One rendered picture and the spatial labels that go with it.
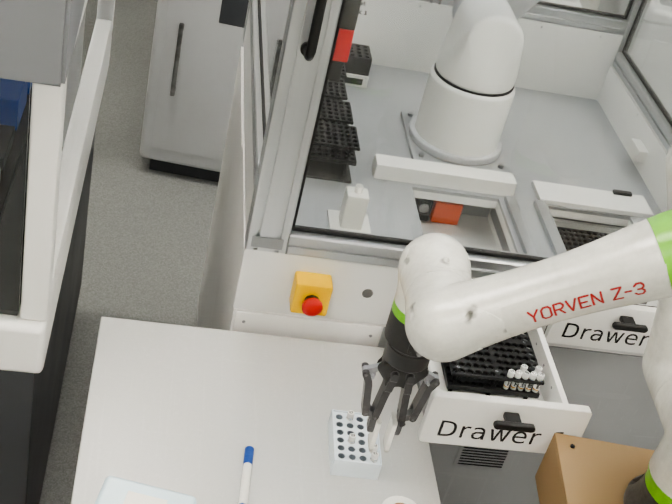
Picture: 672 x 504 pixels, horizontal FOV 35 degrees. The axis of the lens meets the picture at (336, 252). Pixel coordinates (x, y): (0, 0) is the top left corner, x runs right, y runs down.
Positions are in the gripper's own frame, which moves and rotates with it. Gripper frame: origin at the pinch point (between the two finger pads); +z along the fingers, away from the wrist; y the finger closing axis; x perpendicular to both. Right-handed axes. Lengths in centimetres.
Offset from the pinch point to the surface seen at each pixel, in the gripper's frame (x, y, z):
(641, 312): 37, 55, -6
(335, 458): -1.1, -6.8, 6.6
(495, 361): 18.1, 22.0, -3.6
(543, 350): 24.4, 32.9, -2.8
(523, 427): 0.3, 23.7, -4.7
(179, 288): 143, -35, 86
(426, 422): 3.3, 8.0, -0.2
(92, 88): 87, -62, -9
